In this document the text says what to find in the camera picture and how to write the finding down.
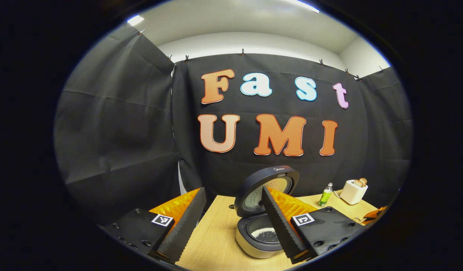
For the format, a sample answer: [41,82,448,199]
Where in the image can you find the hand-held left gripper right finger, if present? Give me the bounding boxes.
[261,186,364,265]

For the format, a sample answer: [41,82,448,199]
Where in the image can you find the row of black cloth clips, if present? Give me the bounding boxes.
[138,28,384,81]

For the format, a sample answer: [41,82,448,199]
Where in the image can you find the heap of white rice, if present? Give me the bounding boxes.
[250,226,281,244]

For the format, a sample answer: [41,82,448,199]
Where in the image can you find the clear bottle with green label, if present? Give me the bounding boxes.
[317,183,334,207]

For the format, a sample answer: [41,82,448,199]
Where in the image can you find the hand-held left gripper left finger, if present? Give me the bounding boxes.
[103,187,207,264]

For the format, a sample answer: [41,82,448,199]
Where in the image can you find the black backdrop cloth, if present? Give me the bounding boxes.
[54,24,413,226]

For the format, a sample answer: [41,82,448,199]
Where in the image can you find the white toaster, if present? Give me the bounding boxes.
[340,180,369,205]

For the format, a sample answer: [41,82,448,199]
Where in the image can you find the black rice cooker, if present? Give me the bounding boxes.
[234,166,300,259]

